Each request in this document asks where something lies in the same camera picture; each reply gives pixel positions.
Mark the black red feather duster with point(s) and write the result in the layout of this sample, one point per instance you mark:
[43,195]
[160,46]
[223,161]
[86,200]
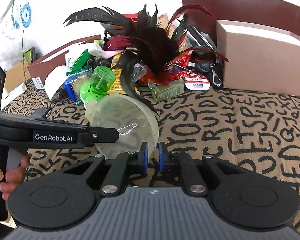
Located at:
[147,42]

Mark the green flat box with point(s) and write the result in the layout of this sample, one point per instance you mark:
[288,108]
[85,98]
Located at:
[81,61]

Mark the dark brown wooden headboard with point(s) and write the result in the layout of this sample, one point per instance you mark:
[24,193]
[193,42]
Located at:
[274,13]

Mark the red flat box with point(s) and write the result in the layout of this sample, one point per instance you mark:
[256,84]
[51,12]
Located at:
[132,17]

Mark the black car key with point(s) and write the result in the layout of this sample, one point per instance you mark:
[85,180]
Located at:
[205,68]

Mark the person's left hand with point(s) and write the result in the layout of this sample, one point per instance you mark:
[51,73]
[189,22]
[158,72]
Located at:
[14,177]

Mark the blue small box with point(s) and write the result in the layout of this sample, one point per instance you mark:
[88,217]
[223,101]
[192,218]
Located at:
[72,87]

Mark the red white cigarette pack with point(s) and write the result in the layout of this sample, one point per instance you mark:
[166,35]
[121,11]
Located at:
[194,81]

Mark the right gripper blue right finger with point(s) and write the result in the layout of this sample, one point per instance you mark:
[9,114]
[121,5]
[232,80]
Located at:
[181,165]

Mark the yellow tube package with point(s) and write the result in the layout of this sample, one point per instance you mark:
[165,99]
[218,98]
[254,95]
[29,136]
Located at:
[116,76]

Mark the white cloth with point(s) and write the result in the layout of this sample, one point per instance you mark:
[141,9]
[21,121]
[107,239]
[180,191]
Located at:
[97,51]

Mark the cardboard box on floor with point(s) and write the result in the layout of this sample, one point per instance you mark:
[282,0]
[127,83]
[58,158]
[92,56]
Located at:
[16,76]

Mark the green metal lighter case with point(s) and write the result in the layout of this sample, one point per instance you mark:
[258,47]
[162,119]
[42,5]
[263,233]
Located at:
[164,92]

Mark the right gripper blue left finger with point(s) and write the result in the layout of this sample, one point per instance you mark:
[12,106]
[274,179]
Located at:
[122,167]

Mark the green plastic jar toy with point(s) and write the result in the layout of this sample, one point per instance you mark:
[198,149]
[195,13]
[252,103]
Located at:
[100,82]

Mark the brown cardboard storage box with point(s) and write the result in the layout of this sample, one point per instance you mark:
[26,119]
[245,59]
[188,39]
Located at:
[259,58]

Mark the round translucent plastic lid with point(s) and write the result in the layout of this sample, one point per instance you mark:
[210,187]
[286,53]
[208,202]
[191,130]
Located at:
[134,121]

